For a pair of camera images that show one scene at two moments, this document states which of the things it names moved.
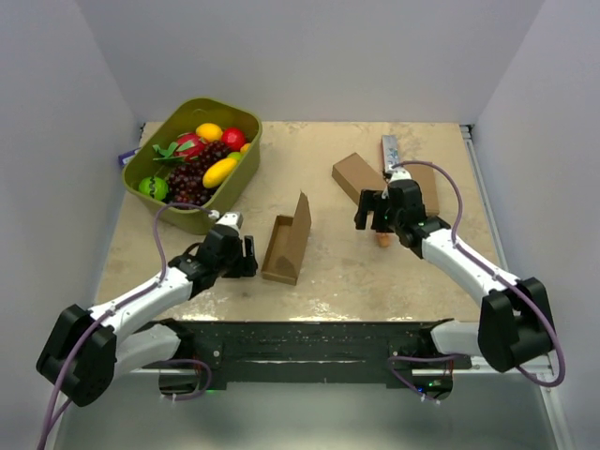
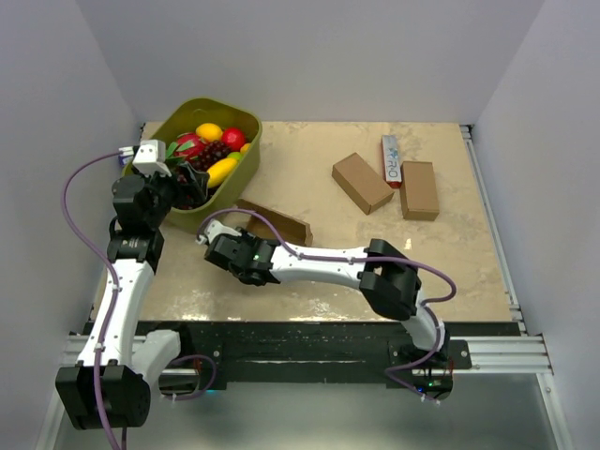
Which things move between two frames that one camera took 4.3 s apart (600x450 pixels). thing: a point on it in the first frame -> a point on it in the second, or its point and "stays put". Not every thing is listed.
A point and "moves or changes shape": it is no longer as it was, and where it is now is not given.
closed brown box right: x=426 y=176 stays put
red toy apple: x=233 y=138 stays put
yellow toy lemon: x=211 y=131 stays put
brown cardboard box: x=288 y=244 moves or changes shape
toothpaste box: x=390 y=150 stays put
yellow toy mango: x=217 y=172 stays put
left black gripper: x=247 y=262 -> x=196 y=179
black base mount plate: x=399 y=352 stays put
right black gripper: x=370 y=201 -> x=245 y=236
